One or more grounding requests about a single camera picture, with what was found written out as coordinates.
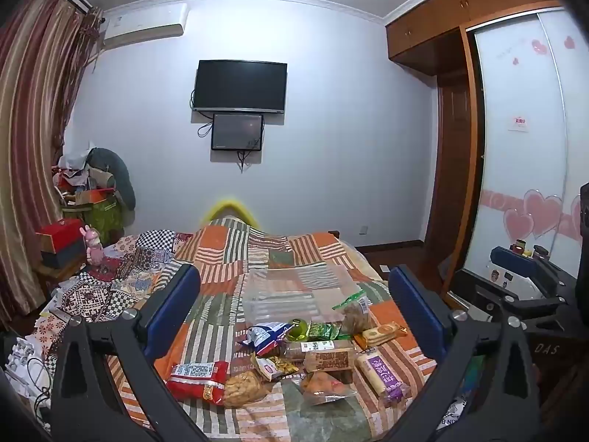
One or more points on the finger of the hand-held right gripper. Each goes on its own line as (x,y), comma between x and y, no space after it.
(510,254)
(487,294)

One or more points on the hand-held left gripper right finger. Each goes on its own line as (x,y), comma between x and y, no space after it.
(416,315)

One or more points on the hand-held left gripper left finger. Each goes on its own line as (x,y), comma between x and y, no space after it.
(172,306)

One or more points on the clear cookie bag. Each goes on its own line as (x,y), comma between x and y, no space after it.
(355,315)

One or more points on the purple cake packet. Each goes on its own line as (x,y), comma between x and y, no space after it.
(383,375)

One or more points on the green snack packet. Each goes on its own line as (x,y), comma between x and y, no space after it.
(324,330)

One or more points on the brown label bread loaf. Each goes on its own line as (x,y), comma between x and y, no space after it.
(329,360)

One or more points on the blue white snack bag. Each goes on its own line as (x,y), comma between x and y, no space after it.
(267,335)

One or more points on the green jelly cup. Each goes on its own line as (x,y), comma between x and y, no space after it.
(298,328)

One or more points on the clear plastic container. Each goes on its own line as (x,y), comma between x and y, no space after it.
(294,294)

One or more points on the yellow chips packet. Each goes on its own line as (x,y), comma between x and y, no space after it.
(278,368)

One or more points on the orange biscuit packet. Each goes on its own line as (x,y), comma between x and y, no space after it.
(381,334)

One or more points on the checkered patterned quilt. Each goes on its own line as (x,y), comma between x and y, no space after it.
(138,258)

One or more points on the red snack packet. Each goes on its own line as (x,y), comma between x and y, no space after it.
(198,380)

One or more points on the orange patchwork blanket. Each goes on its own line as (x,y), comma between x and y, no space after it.
(221,244)

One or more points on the pink rabbit toy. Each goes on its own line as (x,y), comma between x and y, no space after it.
(93,246)

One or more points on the white sliding door with hearts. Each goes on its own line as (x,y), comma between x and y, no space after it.
(515,147)

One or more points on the round cracker bag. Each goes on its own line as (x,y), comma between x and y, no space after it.
(246,387)

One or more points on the green bag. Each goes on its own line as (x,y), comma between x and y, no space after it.
(103,217)

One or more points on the bread roll with white label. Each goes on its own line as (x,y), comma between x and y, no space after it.
(308,349)

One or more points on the orange bun bag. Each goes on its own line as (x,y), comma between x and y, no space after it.
(324,384)

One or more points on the yellow foam tube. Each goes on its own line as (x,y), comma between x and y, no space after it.
(230,205)

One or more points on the wooden nightstand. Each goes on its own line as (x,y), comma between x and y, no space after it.
(60,274)

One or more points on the dark grey box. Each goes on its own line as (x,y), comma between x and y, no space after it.
(62,258)

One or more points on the red box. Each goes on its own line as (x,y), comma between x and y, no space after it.
(60,235)

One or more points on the orange lidded cardboard box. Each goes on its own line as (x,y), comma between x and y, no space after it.
(94,195)

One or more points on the white patterned cloth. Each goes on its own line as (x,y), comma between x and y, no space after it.
(25,363)

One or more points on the wooden wardrobe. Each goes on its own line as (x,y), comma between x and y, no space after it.
(437,23)

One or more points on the striped brown curtain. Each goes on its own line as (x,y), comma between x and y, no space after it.
(32,101)

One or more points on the white air conditioner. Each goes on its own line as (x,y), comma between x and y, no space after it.
(147,23)

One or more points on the small black wall monitor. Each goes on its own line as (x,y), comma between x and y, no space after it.
(237,132)

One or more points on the black wall television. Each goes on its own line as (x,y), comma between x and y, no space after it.
(239,85)

